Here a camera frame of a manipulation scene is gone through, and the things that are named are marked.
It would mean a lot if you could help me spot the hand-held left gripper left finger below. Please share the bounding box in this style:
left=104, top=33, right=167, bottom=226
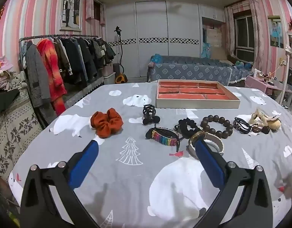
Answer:
left=20, top=140, right=106, bottom=228

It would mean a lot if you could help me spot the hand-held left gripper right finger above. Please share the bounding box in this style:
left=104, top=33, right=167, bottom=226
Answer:
left=195, top=139, right=273, bottom=228

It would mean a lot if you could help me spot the beige leather bracelet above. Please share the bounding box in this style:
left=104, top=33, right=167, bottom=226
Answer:
left=187, top=131, right=225, bottom=159

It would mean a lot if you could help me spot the orange fabric scrunchie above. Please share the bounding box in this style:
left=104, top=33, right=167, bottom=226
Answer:
left=91, top=108, right=124, bottom=139

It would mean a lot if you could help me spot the rainbow beaded bracelet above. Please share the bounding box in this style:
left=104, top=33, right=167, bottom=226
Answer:
left=146, top=127, right=184, bottom=152

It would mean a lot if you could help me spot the white tray with red lining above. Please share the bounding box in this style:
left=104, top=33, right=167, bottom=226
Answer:
left=156, top=79, right=241, bottom=109

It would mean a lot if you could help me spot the brown clip with beige ball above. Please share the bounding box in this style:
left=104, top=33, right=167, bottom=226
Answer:
left=252, top=118, right=282, bottom=135

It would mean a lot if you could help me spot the black hair claw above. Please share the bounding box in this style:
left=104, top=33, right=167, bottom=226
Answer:
left=142, top=104, right=161, bottom=125

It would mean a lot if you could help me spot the black scrunchie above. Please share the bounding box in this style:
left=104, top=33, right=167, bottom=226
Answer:
left=174, top=118, right=201, bottom=139

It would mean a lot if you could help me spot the grey polar bear bedsheet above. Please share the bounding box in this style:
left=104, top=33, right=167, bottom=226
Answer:
left=8, top=82, right=292, bottom=228

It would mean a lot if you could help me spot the floral patterned mattress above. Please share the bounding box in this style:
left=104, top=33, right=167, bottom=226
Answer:
left=0, top=88, right=45, bottom=183

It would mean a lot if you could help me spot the white storage box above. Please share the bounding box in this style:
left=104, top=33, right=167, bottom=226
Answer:
left=103, top=64, right=116, bottom=85

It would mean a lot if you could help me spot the garment steamer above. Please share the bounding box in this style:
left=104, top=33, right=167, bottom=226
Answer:
left=113, top=26, right=128, bottom=83

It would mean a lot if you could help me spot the sofa with blue floral cover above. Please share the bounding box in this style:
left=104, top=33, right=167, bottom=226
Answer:
left=147, top=54, right=254, bottom=86

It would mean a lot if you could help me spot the pink side table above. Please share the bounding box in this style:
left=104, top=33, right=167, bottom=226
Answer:
left=245, top=75, right=292, bottom=98

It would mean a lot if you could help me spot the orange hanging coat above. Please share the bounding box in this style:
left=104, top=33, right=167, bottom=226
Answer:
left=37, top=39, right=68, bottom=114

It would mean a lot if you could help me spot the grey hanging coat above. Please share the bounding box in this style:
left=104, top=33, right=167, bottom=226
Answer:
left=25, top=40, right=51, bottom=108

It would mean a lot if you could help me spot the black cloth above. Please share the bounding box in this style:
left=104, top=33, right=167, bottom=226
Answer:
left=0, top=89, right=20, bottom=114

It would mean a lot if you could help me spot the row of dark hanging clothes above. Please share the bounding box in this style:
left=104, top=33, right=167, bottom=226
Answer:
left=52, top=36, right=117, bottom=83

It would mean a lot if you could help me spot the pile of light clothes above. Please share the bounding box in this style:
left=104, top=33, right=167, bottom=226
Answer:
left=0, top=71, right=28, bottom=91

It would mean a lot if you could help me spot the white wardrobe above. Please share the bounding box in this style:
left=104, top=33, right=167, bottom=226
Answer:
left=105, top=0, right=226, bottom=78

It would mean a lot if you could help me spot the metal clothes rack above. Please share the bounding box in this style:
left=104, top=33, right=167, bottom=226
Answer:
left=18, top=35, right=99, bottom=76

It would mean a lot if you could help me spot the pink patterned curtain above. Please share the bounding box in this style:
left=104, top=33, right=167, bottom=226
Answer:
left=249, top=0, right=272, bottom=73

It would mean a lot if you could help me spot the brown wooden bead bracelet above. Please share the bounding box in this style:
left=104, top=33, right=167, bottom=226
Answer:
left=200, top=115, right=234, bottom=139

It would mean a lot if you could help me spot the black cord bracelet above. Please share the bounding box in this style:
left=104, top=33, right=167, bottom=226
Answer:
left=233, top=117, right=252, bottom=135

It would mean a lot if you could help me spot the window with dark frame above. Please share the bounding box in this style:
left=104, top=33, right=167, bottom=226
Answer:
left=234, top=14, right=254, bottom=59

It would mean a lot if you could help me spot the wall poster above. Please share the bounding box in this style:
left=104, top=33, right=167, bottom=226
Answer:
left=268, top=16, right=284, bottom=49

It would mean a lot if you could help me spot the framed wall picture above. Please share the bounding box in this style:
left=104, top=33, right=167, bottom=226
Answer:
left=59, top=0, right=84, bottom=32

